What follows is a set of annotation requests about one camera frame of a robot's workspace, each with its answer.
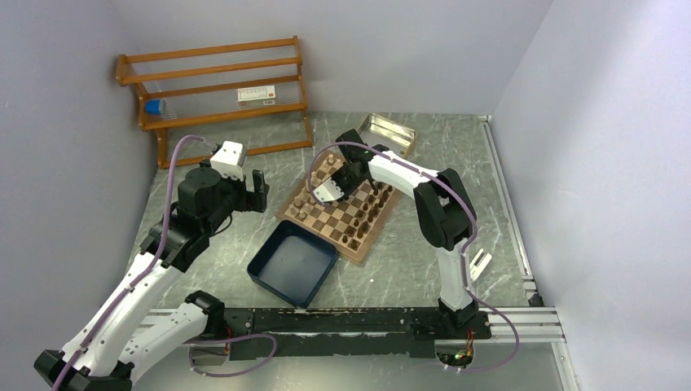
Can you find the white red box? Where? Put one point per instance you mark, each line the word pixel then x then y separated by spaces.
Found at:
pixel 257 96

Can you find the blue square tray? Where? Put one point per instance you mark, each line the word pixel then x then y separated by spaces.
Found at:
pixel 292 264

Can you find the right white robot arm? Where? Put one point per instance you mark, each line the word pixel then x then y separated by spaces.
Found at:
pixel 446 217

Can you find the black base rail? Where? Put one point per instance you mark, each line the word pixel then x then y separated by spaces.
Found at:
pixel 414 331

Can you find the gold metal tin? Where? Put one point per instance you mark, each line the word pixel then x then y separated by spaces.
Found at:
pixel 377 129

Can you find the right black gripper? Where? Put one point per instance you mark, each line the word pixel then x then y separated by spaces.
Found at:
pixel 346 191

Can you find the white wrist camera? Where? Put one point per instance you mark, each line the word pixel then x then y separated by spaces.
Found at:
pixel 229 159
pixel 328 192

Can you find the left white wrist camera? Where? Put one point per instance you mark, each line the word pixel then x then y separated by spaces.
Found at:
pixel 229 159

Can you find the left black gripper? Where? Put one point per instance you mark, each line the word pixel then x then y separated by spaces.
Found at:
pixel 248 199

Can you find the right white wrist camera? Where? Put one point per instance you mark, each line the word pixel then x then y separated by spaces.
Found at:
pixel 328 192

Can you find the blue capped container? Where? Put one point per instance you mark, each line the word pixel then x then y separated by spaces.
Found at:
pixel 154 107

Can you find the dark chess pieces group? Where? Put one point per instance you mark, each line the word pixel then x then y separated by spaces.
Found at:
pixel 361 211

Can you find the wooden chess board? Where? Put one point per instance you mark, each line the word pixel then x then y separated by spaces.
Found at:
pixel 325 221

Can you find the small white plastic part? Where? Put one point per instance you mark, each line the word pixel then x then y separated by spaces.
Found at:
pixel 480 262

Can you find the wooden shelf rack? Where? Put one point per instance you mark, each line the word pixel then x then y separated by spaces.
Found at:
pixel 199 87

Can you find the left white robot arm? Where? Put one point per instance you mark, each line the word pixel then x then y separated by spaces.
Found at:
pixel 109 353

